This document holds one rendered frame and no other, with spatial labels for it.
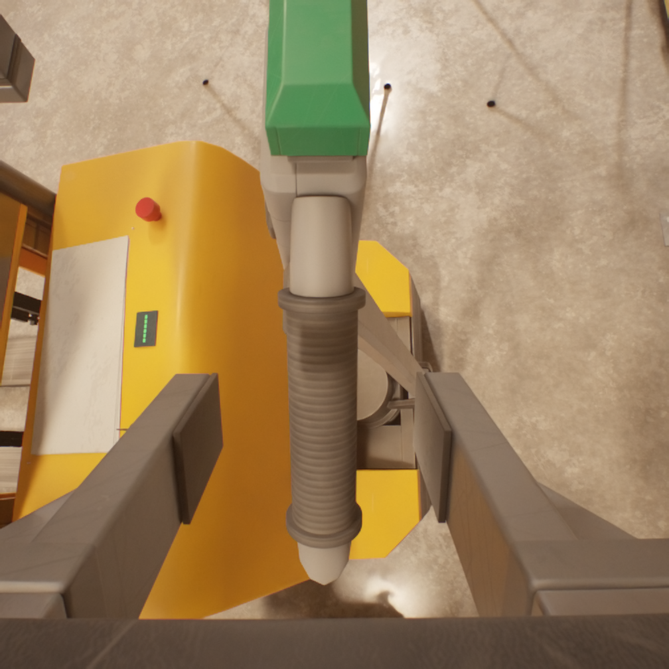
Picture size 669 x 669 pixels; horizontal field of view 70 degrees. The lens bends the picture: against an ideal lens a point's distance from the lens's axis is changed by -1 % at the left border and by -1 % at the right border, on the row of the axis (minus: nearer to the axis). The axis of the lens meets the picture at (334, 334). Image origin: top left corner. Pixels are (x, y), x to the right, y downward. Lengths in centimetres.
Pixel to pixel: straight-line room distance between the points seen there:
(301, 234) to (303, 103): 6
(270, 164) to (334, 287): 6
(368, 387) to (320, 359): 93
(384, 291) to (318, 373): 109
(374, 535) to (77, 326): 79
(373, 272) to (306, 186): 110
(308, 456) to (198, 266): 66
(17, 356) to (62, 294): 131
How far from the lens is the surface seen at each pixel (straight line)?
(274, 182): 22
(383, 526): 124
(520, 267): 166
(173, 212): 92
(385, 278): 131
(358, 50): 20
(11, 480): 222
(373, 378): 115
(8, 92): 29
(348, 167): 21
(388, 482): 124
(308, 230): 21
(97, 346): 92
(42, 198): 109
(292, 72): 19
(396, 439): 129
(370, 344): 58
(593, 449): 159
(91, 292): 96
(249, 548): 91
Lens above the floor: 156
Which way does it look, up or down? 69 degrees down
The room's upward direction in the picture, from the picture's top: 51 degrees counter-clockwise
